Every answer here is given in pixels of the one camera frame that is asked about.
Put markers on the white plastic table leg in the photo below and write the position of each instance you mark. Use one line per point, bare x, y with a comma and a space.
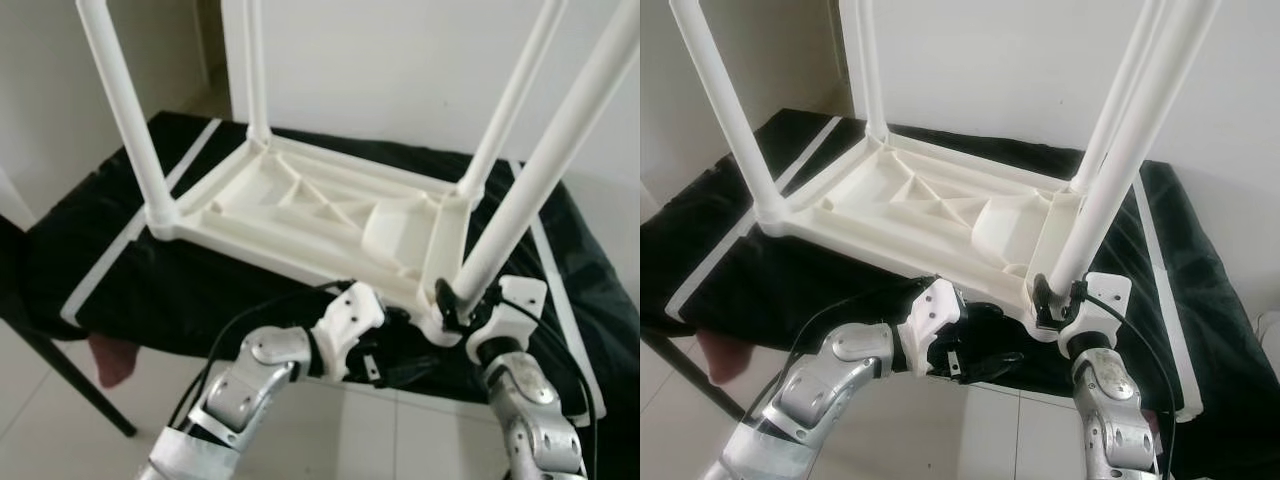
1130, 150
514, 100
132, 120
870, 70
733, 110
556, 150
1112, 110
255, 70

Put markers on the black table cloth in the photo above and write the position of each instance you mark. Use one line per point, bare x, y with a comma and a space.
590, 290
1230, 300

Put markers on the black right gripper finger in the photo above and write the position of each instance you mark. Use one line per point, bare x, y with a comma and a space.
448, 306
1043, 300

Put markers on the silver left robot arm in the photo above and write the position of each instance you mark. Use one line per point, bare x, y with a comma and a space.
240, 385
820, 385

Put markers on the white plastic table top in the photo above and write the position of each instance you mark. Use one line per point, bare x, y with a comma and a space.
300, 205
910, 205

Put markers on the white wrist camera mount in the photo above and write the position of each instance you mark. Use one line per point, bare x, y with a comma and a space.
350, 315
520, 295
930, 312
1105, 295

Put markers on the pink cloth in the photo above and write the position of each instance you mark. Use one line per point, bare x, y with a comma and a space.
722, 358
112, 362

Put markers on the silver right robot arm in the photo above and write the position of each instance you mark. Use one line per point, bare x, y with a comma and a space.
1110, 410
530, 410

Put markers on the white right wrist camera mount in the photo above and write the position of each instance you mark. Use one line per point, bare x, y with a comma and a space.
520, 295
1105, 295

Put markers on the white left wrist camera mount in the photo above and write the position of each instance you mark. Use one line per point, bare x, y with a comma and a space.
930, 312
350, 315

